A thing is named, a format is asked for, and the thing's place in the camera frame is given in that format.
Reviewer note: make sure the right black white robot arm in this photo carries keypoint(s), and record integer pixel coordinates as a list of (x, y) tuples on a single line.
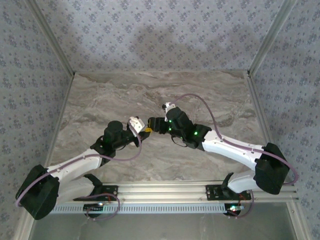
[(230, 150)]

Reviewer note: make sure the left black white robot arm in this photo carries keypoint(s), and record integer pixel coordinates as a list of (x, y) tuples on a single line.
[(75, 162)]

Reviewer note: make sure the black board with green light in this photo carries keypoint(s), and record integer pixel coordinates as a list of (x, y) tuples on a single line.
[(233, 212), (93, 207)]

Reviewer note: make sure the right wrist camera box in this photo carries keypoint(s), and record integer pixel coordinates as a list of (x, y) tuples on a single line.
[(168, 107)]

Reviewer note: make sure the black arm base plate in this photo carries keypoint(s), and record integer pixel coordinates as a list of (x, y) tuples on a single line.
[(212, 192), (115, 188)]

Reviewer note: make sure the aluminium mounting rail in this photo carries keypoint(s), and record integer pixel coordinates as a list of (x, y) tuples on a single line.
[(162, 192)]

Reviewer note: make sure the aluminium side rail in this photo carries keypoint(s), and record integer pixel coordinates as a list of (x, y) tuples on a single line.
[(257, 100), (64, 100)]

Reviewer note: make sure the aluminium frame post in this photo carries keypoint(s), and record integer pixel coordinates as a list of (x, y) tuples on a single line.
[(270, 37), (52, 37)]

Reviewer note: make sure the aluminium frame leg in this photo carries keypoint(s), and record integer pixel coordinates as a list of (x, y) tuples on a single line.
[(25, 230), (298, 225)]

